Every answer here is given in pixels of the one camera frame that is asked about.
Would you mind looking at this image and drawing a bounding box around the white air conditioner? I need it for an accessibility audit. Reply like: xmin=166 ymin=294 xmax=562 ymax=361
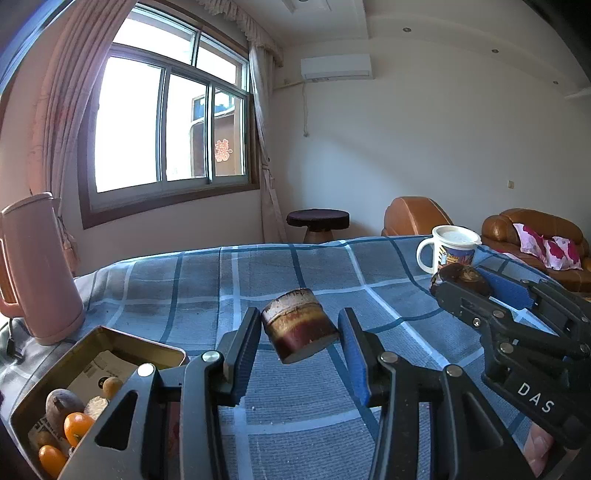
xmin=300 ymin=54 xmax=372 ymax=82

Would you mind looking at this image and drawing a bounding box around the orange tangerine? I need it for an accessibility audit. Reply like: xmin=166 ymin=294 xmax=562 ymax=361
xmin=38 ymin=444 xmax=68 ymax=478
xmin=63 ymin=412 xmax=95 ymax=448

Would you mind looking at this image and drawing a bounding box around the blue plaid tablecloth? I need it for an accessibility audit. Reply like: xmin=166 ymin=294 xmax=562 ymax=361
xmin=0 ymin=235 xmax=591 ymax=480

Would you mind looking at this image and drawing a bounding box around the white air conditioner pipe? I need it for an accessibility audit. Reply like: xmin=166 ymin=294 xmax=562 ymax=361
xmin=300 ymin=82 xmax=311 ymax=138

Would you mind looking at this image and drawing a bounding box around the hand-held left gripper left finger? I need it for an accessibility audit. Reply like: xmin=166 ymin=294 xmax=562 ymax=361
xmin=58 ymin=306 xmax=263 ymax=480

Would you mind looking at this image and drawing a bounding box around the pink curtain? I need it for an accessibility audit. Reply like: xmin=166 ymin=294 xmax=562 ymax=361
xmin=28 ymin=0 xmax=139 ymax=199

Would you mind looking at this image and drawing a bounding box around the black kettle power cable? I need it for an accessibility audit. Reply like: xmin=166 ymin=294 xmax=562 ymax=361
xmin=0 ymin=318 xmax=26 ymax=365

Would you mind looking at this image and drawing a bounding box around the pale narrow curtain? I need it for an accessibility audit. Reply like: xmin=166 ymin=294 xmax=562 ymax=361
xmin=247 ymin=39 xmax=289 ymax=245

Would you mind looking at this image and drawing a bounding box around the rectangular metal tin box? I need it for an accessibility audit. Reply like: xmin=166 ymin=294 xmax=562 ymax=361
xmin=9 ymin=325 xmax=189 ymax=480

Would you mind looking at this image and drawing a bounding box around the ruffled curtain valance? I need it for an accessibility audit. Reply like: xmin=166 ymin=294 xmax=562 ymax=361
xmin=210 ymin=0 xmax=284 ymax=65

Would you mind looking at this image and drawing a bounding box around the sliding glass window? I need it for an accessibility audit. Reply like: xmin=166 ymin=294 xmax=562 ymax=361
xmin=76 ymin=2 xmax=262 ymax=229

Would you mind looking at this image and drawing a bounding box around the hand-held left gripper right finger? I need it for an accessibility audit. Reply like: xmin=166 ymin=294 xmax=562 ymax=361
xmin=337 ymin=307 xmax=529 ymax=480

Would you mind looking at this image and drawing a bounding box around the pink electric kettle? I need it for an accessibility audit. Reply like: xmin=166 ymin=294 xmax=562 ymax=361
xmin=0 ymin=192 xmax=86 ymax=346

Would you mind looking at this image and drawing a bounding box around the ceiling panel fixture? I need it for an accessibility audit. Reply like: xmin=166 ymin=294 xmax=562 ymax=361
xmin=283 ymin=0 xmax=333 ymax=14

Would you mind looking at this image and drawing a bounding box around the person's right hand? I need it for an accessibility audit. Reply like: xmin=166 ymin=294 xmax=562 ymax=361
xmin=525 ymin=422 xmax=557 ymax=478

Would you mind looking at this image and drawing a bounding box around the dark round stool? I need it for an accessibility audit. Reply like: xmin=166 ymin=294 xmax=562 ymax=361
xmin=286 ymin=209 xmax=351 ymax=244

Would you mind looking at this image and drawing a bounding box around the white cartoon print mug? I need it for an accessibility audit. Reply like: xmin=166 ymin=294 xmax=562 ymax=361
xmin=416 ymin=225 xmax=482 ymax=275

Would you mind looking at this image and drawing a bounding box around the brown leather sofa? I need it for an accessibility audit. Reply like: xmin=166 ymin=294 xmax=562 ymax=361
xmin=481 ymin=209 xmax=591 ymax=292

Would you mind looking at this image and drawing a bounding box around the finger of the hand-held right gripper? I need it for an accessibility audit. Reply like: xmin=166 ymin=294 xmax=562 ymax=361
xmin=434 ymin=278 xmax=583 ymax=365
xmin=475 ymin=265 xmax=591 ymax=342

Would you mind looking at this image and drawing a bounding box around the pink floral cushion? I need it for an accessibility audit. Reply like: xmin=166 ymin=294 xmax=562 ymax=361
xmin=512 ymin=223 xmax=583 ymax=271

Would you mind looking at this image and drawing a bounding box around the printed paper leaflet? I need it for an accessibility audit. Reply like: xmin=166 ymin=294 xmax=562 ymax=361
xmin=28 ymin=348 xmax=139 ymax=457

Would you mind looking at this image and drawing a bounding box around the curtain tieback tassel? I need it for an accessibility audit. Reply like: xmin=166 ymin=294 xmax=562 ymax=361
xmin=58 ymin=198 xmax=81 ymax=266

